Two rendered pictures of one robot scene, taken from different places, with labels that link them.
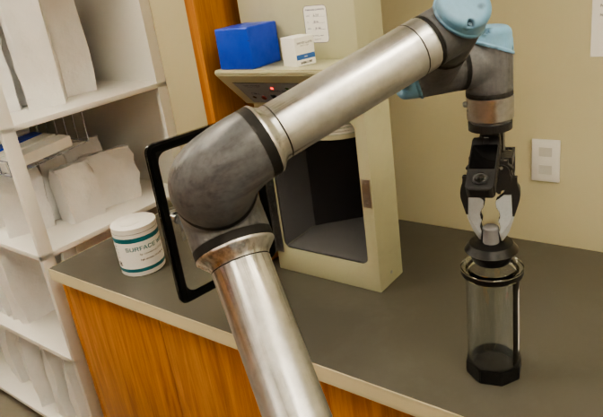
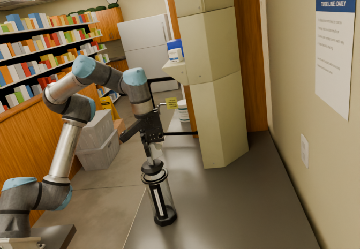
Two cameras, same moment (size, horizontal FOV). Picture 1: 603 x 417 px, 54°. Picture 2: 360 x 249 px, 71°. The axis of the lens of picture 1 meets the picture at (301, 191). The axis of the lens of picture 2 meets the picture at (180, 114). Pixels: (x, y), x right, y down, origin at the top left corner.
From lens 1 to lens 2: 132 cm
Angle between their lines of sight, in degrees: 57
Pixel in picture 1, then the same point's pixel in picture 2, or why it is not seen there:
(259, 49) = not seen: hidden behind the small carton
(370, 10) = (195, 42)
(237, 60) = not seen: hidden behind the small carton
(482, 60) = (123, 85)
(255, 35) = (171, 45)
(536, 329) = (202, 221)
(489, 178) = (122, 135)
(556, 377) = (168, 238)
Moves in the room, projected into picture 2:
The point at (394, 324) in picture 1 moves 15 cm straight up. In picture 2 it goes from (184, 181) to (178, 156)
